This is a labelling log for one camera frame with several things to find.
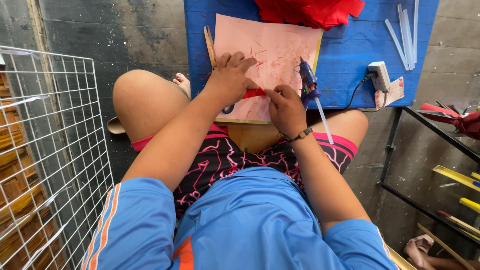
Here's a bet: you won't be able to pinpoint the person's left hand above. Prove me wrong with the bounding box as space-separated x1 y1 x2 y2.
202 52 260 110

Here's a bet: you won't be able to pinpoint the person's right hand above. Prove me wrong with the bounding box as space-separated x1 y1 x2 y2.
264 84 309 139

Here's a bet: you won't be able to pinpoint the small red paper piece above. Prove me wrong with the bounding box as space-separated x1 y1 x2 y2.
242 86 268 100

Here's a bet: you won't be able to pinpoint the clear glue stick in gun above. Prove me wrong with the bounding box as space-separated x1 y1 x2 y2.
314 97 335 145

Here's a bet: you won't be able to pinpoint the blue hot glue gun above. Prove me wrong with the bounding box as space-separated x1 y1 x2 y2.
298 56 322 110

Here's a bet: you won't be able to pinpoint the yellow wooden stool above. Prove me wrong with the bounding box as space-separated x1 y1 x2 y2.
224 122 283 155

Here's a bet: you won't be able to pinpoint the pink paper work sheet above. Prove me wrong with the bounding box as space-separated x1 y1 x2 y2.
214 14 324 125

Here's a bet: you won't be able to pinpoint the black and pink shorts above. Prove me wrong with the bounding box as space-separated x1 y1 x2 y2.
130 124 359 220

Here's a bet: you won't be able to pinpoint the blue wooden table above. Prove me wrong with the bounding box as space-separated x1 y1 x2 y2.
183 0 440 110

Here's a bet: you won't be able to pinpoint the white power strip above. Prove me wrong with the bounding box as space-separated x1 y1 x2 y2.
367 61 392 93

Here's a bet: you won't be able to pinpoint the pile of red paper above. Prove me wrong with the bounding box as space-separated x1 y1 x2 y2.
254 0 366 31

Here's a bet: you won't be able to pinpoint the printed paper scrap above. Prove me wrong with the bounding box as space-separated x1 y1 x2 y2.
374 76 405 110

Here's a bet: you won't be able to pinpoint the tan sandal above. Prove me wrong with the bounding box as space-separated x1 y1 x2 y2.
106 116 127 135

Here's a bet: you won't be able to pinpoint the person's blue shirt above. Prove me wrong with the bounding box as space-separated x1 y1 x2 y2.
80 166 400 270

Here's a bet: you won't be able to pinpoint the black metal rack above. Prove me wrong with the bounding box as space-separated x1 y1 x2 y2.
379 106 480 260

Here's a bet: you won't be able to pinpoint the red paper craft bundle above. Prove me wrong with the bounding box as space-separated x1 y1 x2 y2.
417 100 480 142

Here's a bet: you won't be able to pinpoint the yellow flat stick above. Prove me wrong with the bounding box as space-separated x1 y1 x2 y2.
432 165 480 193

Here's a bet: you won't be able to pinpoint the red-tipped wooden stick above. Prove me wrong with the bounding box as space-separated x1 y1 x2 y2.
436 210 480 241

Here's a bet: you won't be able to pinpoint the yellow round stick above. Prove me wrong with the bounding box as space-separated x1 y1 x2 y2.
459 197 480 214

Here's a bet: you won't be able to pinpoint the plain wooden stick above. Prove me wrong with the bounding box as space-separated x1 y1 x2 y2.
416 223 478 270

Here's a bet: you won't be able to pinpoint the dark wrist bracelet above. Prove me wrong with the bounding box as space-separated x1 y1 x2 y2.
277 126 313 143

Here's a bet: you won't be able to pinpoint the scissors with blue handle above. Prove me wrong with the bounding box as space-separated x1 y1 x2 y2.
203 25 235 115

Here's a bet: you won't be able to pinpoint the black power cable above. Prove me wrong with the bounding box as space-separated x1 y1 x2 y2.
339 72 377 112

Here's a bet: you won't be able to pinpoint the white power strip cable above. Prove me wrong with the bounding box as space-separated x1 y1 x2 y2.
358 91 389 113

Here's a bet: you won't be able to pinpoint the white wire grid panel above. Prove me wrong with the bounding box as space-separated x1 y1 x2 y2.
0 45 115 270

